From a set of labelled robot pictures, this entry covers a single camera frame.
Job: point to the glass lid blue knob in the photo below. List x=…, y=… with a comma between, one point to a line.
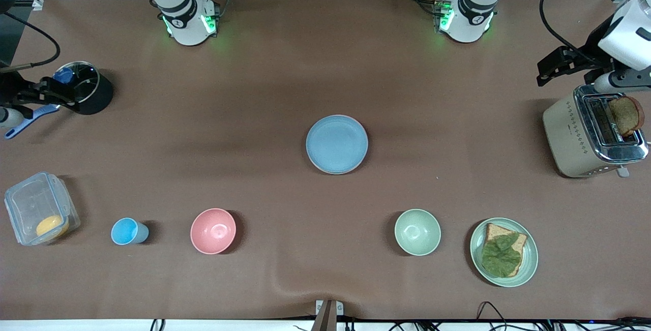
x=86, y=79

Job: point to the green lettuce leaf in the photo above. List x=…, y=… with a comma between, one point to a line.
x=501, y=257

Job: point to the brown bread slice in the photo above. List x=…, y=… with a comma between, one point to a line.
x=496, y=230

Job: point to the brown table mat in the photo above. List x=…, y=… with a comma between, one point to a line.
x=305, y=66

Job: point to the dark toasted bread slice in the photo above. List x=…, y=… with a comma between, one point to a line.
x=626, y=115

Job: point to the beige chrome toaster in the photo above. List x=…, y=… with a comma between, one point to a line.
x=564, y=138

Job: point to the green bowl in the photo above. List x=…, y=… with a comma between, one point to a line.
x=417, y=232

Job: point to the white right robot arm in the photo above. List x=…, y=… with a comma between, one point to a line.
x=185, y=16

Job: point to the metal table edge bracket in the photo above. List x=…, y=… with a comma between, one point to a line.
x=329, y=313

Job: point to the green plate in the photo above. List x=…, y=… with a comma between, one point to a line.
x=530, y=260

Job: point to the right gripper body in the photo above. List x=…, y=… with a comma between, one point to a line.
x=11, y=90

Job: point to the blue cup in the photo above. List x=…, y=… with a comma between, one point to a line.
x=127, y=231

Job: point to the pink bowl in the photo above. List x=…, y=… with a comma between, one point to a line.
x=213, y=231

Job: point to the clear plastic container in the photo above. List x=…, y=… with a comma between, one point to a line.
x=28, y=204

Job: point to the yellow orange fruit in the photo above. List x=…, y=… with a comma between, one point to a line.
x=52, y=227

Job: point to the pink plate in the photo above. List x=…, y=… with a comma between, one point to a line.
x=365, y=154

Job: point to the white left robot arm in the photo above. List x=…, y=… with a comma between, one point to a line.
x=470, y=13

